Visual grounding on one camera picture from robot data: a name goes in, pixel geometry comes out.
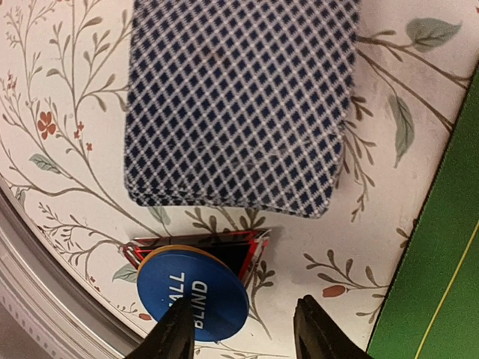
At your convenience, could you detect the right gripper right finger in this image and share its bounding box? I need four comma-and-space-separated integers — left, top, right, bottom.
293, 295, 369, 359

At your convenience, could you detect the blue small blind button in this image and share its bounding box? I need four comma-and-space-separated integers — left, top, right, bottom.
136, 251, 249, 342

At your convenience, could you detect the round green poker mat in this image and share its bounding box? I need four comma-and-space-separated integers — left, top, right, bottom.
367, 74, 478, 358

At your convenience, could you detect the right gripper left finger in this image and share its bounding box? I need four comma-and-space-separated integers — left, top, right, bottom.
125, 298, 195, 359

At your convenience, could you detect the floral tablecloth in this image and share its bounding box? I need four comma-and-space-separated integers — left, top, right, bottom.
1, 1, 478, 358

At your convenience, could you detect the red black triangle card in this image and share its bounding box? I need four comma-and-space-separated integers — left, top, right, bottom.
121, 228, 271, 286

